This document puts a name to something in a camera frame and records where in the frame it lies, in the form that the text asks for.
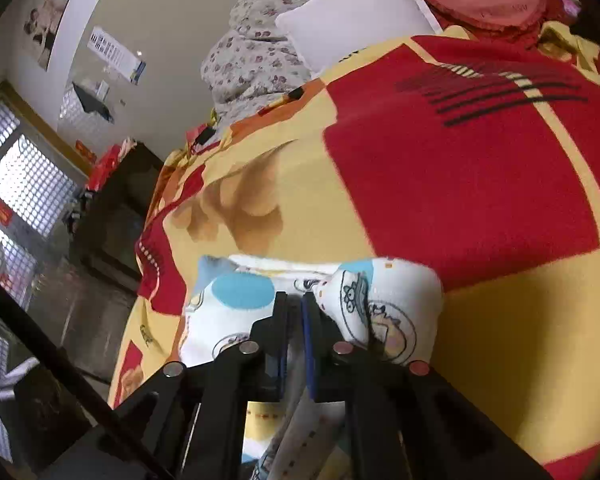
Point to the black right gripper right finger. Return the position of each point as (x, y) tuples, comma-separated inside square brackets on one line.
[(405, 422)]

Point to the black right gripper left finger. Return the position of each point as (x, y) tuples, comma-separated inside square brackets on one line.
[(191, 420)]

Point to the white patterned baby garment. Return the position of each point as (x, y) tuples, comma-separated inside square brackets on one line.
[(390, 302)]

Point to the dark wooden side table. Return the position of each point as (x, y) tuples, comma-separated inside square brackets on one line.
[(104, 226)]

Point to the yellow red love blanket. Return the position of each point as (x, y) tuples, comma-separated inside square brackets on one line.
[(479, 160)]

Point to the red items on table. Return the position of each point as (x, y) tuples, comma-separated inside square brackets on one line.
[(105, 166)]

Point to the small black device on bed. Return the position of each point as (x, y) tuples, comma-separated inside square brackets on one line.
[(200, 135)]

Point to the window with grille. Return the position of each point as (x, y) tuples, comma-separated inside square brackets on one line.
[(32, 184)]

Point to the grey floral quilt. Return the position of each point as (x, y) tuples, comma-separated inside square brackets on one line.
[(253, 64)]

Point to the white square pillow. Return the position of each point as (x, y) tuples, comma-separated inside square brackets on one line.
[(323, 32)]

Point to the wall paper notice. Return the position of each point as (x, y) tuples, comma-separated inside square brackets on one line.
[(116, 55)]

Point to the wall photo poster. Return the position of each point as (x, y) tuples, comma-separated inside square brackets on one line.
[(39, 28)]

